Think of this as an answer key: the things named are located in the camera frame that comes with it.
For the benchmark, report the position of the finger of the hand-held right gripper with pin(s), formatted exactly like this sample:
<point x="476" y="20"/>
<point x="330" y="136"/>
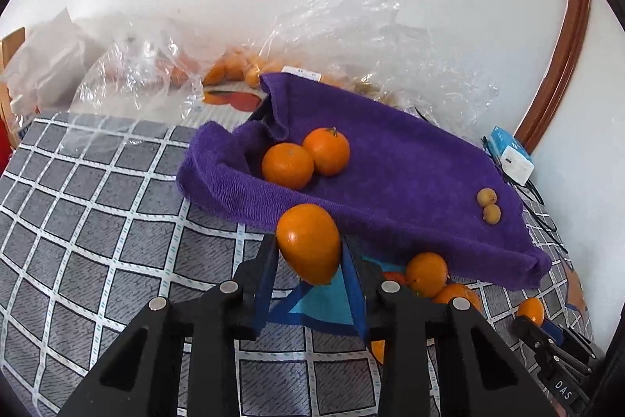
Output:
<point x="532" y="336"/>
<point x="569" y="339"/>

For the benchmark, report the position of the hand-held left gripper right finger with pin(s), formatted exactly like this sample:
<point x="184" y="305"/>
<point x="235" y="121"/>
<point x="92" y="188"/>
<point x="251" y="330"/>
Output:
<point x="355" y="299"/>

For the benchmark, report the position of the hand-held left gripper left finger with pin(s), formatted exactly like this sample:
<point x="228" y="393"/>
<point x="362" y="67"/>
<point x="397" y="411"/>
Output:
<point x="266" y="285"/>

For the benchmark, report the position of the small orange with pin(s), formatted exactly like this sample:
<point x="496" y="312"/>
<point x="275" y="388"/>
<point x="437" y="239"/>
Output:
<point x="308" y="243"/>
<point x="464" y="291"/>
<point x="327" y="151"/>
<point x="378" y="351"/>
<point x="531" y="309"/>
<point x="426" y="273"/>
<point x="288" y="166"/>

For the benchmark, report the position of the small yellow loquat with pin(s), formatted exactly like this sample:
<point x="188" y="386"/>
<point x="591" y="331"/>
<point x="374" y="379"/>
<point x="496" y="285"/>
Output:
<point x="487" y="196"/>
<point x="491" y="214"/>

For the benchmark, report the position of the purple towel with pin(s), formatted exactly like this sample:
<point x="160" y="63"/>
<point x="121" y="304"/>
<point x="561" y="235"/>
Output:
<point x="400" y="163"/>

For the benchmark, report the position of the small red fruit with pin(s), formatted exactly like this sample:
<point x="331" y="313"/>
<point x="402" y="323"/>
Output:
<point x="394" y="279"/>

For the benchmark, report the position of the white and blue charger box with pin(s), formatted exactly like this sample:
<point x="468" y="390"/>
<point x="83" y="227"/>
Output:
<point x="512" y="158"/>

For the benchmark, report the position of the grey plaid tablecloth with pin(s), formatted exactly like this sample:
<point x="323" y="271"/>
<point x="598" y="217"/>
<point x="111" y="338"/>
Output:
<point x="97" y="212"/>

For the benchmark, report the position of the pile of bagged oranges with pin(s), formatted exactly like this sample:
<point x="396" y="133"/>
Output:
<point x="234" y="67"/>

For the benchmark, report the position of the small clear plastic bag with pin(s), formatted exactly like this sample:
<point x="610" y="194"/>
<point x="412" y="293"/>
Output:
<point x="132" y="80"/>

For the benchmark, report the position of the large crumpled clear plastic bag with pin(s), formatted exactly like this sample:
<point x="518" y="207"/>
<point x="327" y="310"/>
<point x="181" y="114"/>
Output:
<point x="390" y="50"/>

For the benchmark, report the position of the red cardboard box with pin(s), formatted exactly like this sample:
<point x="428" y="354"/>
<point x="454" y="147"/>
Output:
<point x="4" y="146"/>

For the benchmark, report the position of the white plastic bag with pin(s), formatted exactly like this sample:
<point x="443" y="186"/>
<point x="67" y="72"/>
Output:
<point x="44" y="60"/>

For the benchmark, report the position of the brown wooden door frame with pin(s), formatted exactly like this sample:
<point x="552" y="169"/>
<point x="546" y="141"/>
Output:
<point x="556" y="55"/>

